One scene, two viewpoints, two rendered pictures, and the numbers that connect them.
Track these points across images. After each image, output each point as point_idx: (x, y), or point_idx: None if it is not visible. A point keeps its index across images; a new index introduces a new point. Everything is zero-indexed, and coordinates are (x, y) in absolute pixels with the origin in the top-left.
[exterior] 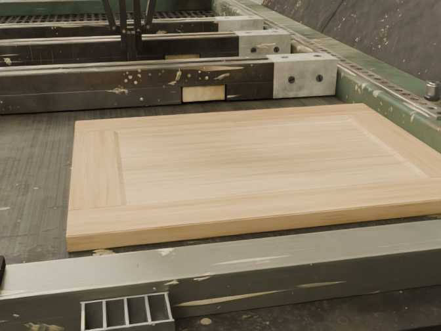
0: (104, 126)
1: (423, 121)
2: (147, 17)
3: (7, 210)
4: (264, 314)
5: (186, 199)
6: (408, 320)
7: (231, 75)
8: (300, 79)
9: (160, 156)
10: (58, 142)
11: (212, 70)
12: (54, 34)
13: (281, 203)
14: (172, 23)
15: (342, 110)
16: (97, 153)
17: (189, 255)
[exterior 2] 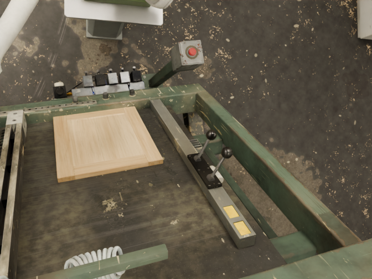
0: (67, 169)
1: (95, 105)
2: None
3: (138, 180)
4: None
5: (138, 145)
6: (181, 123)
7: (22, 137)
8: (24, 124)
9: (103, 153)
10: (71, 185)
11: (21, 138)
12: None
13: (141, 131)
14: None
15: (61, 120)
16: (101, 165)
17: (177, 136)
